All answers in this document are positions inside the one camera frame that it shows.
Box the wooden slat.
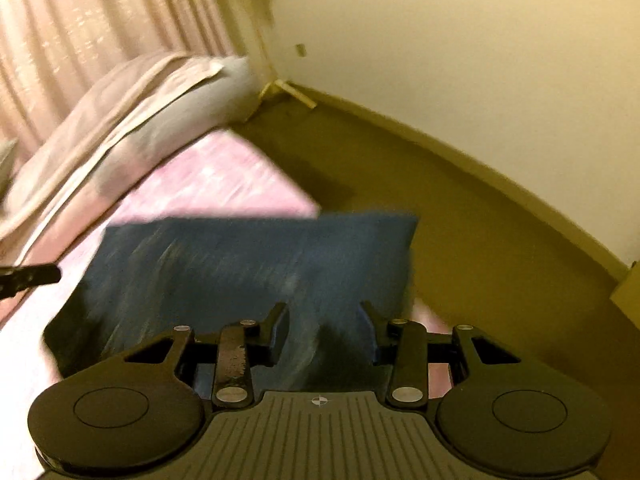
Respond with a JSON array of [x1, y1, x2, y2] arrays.
[[259, 79, 317, 109]]

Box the pink floral blanket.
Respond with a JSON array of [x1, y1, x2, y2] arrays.
[[0, 127, 453, 480]]

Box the grey duvet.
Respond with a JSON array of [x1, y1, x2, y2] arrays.
[[95, 55, 258, 196]]

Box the pink folded blanket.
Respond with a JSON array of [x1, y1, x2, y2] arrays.
[[0, 52, 226, 261]]

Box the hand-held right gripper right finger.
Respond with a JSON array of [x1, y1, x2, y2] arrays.
[[361, 302, 523, 407]]

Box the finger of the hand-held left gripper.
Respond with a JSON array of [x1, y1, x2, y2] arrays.
[[0, 262, 62, 297]]

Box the dark blue jeans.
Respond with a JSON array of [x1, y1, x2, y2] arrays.
[[42, 212, 420, 396]]

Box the pink curtain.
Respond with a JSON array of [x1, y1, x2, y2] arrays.
[[0, 0, 288, 146]]

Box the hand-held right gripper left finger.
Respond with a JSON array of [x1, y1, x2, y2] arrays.
[[122, 303, 290, 408]]

